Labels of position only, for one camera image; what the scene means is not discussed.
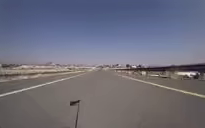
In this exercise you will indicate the row of distant buildings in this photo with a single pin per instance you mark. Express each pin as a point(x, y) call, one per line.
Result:
point(120, 66)

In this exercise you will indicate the grey asphalt road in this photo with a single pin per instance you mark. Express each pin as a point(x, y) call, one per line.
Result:
point(116, 100)

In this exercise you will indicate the white painted edge line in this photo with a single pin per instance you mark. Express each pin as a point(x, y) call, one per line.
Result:
point(33, 87)
point(170, 88)

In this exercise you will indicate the dry roadside ground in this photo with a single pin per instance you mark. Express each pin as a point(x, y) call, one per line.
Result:
point(26, 72)

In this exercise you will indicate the metal guardrail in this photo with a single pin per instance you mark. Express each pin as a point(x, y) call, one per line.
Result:
point(186, 67)

